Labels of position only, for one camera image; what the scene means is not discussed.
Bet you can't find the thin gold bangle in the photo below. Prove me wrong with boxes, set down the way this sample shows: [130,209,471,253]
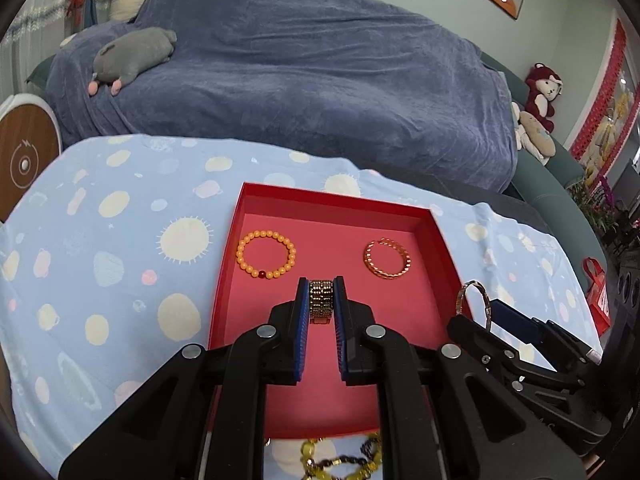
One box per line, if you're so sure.
[454,280,494,332]

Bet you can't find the gold woven ring band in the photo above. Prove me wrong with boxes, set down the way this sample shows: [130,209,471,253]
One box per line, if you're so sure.
[308,280,334,324]

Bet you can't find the dark garnet bead strand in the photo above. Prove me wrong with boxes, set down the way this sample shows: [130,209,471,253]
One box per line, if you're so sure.
[305,432,382,474]

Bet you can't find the gold chain-link cuff bangle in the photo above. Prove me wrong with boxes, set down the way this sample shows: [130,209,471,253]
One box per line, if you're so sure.
[362,237,412,281]

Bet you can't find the orange bead bracelet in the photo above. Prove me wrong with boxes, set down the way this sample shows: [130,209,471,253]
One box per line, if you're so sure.
[234,230,298,281]

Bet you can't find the yellow amber chunk bracelet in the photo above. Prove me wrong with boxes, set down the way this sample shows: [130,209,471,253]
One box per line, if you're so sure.
[298,431,384,480]

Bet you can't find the red gift bag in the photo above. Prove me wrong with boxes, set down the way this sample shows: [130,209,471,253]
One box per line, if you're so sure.
[582,258,611,336]

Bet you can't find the red shallow box tray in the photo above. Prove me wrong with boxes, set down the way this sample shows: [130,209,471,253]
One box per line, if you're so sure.
[208,183,461,439]

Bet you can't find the green sofa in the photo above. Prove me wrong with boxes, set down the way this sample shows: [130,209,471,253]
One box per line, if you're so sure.
[32,39,603,264]

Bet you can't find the light blue dotted tablecloth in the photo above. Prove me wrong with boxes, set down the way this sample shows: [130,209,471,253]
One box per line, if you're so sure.
[1,136,599,474]

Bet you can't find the beige round plush toy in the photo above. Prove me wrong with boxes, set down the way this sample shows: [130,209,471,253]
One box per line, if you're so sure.
[511,102,556,166]

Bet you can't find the red monkey plush toy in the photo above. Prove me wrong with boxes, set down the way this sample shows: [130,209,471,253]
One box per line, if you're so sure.
[525,63,563,133]

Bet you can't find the blue-grey bed blanket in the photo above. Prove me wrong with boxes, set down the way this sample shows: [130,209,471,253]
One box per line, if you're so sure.
[46,0,518,192]

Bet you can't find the white round wooden-top device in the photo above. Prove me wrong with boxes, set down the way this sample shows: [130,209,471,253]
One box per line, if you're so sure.
[0,93,63,222]

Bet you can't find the grey plush mouse toy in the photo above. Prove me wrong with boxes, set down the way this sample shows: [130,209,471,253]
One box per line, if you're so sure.
[87,27,177,96]

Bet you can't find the white sheer curtain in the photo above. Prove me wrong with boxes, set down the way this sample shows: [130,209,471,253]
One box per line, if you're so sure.
[1,0,80,100]

